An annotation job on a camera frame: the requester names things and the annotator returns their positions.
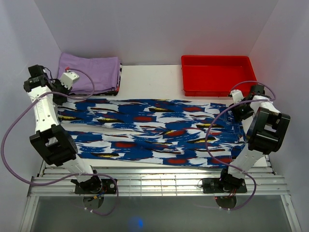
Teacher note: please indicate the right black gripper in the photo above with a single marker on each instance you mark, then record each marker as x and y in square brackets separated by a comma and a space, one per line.
[237, 115]

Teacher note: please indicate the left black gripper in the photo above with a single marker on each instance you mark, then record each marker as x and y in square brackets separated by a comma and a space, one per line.
[58, 82]

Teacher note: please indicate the blue patterned trousers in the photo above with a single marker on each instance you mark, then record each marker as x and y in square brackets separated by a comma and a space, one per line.
[167, 132]

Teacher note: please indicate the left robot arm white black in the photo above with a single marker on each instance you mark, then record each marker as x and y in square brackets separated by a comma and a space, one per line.
[51, 140]

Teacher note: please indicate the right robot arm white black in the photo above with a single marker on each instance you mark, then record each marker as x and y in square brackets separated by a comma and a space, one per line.
[264, 135]

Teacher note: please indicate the folded purple trousers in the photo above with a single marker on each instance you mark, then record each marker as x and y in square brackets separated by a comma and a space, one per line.
[88, 69]

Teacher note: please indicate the red plastic tray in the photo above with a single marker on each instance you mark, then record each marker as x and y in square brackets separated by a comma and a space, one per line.
[214, 76]

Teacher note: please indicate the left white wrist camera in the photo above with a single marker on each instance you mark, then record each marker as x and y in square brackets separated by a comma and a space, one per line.
[69, 78]

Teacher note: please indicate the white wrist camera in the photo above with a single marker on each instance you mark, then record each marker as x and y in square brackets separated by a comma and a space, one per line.
[69, 78]
[236, 96]

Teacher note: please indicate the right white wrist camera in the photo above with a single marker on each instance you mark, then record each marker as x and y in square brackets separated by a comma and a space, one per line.
[236, 96]

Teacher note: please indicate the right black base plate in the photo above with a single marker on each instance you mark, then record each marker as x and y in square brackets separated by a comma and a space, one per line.
[217, 185]

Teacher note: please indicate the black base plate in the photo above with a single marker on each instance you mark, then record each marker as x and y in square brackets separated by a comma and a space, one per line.
[217, 185]
[108, 187]

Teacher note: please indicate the aluminium rail frame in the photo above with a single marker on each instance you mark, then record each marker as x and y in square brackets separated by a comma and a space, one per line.
[142, 179]

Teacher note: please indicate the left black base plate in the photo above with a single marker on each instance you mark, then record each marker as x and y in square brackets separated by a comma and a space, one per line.
[108, 187]

